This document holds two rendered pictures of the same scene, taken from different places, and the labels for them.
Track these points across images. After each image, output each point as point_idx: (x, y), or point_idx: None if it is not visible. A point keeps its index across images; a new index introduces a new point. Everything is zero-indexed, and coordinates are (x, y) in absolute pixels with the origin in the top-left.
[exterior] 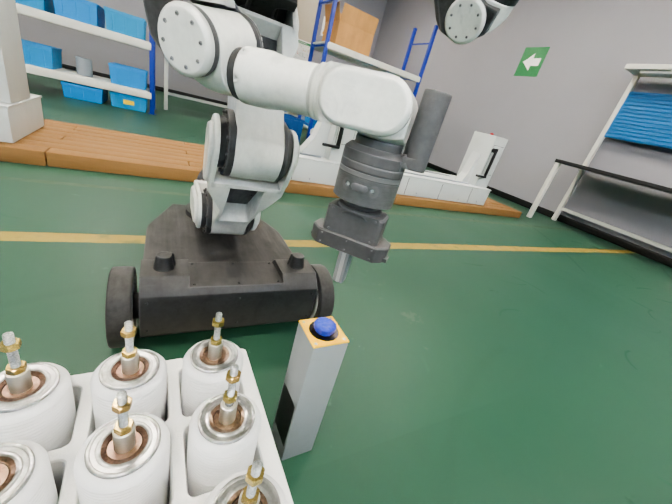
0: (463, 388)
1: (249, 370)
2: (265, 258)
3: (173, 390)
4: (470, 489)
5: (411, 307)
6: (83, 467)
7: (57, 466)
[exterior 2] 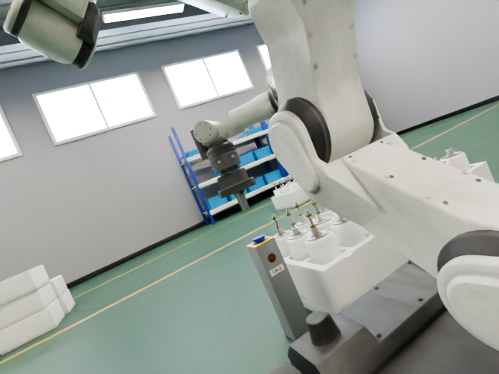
0: None
1: (312, 267)
2: (420, 371)
3: (339, 247)
4: (186, 369)
5: None
6: None
7: None
